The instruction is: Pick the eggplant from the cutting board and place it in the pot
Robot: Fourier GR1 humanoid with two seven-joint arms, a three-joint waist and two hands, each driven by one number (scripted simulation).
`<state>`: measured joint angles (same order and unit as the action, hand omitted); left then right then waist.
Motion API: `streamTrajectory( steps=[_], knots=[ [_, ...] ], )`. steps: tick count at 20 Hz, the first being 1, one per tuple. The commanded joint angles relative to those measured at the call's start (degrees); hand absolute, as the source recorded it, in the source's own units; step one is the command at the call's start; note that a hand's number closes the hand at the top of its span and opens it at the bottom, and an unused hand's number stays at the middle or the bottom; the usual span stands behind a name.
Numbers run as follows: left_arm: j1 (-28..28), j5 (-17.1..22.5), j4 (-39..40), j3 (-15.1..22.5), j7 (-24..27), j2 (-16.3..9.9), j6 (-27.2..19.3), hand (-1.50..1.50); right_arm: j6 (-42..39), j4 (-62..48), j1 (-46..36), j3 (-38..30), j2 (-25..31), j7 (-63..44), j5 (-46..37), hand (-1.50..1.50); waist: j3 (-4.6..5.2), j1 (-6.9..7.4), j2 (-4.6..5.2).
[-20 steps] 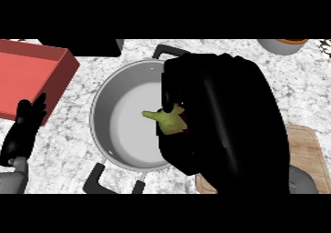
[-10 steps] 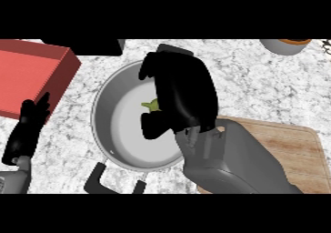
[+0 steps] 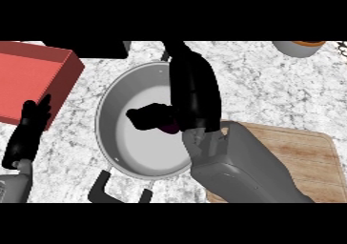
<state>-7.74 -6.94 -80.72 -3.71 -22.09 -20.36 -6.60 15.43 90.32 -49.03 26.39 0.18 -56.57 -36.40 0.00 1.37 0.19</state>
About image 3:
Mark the purple eggplant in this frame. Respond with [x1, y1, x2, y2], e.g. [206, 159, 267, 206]
[159, 123, 184, 135]

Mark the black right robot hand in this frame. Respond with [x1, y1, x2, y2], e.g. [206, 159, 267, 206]
[126, 40, 224, 133]

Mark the silver pot with black handles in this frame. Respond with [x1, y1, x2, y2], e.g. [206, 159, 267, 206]
[86, 51, 202, 204]

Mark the grey bowl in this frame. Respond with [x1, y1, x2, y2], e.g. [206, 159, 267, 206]
[273, 40, 329, 59]

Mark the red box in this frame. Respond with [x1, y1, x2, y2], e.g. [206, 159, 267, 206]
[0, 40, 86, 132]

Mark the black appliance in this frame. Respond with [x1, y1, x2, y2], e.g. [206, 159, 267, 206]
[42, 40, 131, 60]

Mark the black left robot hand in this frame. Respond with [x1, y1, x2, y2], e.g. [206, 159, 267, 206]
[0, 93, 54, 171]

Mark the wooden cutting board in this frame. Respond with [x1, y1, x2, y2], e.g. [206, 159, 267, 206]
[203, 120, 347, 204]

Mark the orange item in bowl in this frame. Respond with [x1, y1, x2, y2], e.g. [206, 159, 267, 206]
[290, 40, 327, 49]

